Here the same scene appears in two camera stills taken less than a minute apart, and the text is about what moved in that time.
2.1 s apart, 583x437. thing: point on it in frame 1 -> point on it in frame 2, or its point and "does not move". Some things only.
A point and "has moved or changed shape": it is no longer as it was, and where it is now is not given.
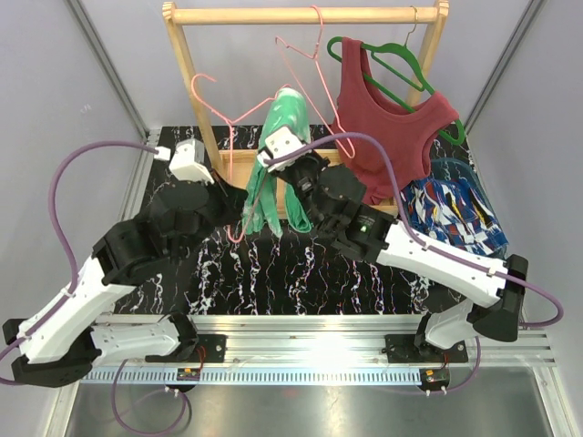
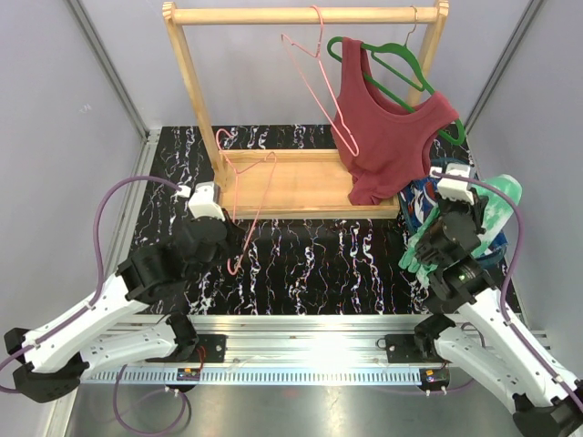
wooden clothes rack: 239,169 does not move
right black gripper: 324,163 -> 477,210
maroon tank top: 406,134 does not move
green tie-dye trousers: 261,208 -> 496,197
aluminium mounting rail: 320,349 does not move
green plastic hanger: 334,45 does not move
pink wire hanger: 230,122 has moved or changed shape
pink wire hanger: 315,57 has moved or changed shape
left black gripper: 231,199 -> 235,237
